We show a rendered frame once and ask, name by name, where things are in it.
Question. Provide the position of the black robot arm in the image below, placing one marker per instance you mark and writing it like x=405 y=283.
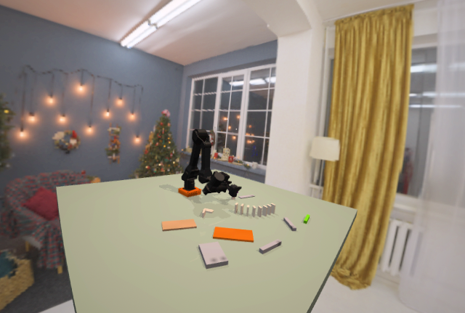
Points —
x=199 y=136

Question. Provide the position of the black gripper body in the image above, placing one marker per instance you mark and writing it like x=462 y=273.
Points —
x=233 y=189

